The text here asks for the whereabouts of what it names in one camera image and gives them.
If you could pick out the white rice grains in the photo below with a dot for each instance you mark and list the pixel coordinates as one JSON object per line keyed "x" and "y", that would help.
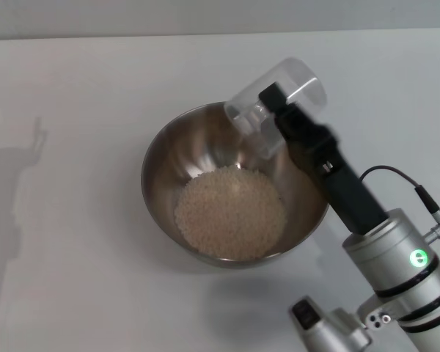
{"x": 231, "y": 216}

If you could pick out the clear plastic measuring cup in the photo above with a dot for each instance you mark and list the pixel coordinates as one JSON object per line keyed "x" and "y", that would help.
{"x": 293, "y": 77}

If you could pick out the stainless steel mixing bowl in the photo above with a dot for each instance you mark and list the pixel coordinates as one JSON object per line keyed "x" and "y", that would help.
{"x": 161, "y": 183}

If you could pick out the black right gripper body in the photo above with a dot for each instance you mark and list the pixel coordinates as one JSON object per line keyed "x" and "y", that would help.
{"x": 337, "y": 176}

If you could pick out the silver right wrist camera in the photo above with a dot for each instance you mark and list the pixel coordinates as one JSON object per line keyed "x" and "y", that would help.
{"x": 315, "y": 322}

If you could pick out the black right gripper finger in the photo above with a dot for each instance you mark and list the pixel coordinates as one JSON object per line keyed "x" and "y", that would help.
{"x": 273, "y": 99}

